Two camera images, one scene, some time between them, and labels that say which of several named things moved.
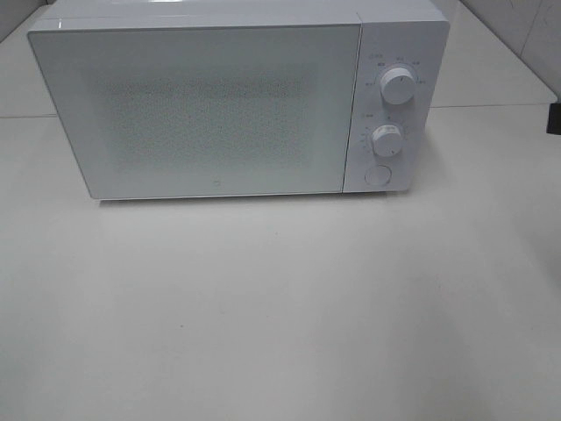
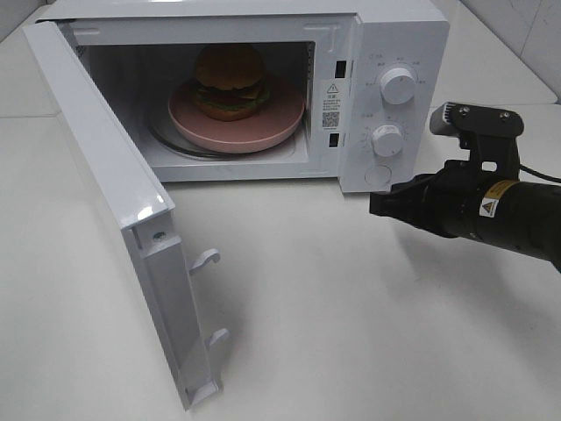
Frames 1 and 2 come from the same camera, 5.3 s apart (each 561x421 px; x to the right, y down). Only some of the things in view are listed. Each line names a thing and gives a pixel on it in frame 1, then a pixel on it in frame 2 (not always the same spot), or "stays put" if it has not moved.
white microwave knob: x=387 y=140 stays put
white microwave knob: x=397 y=85 stays put
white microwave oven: x=242 y=98 stays put
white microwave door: x=204 y=110 -> x=144 y=210
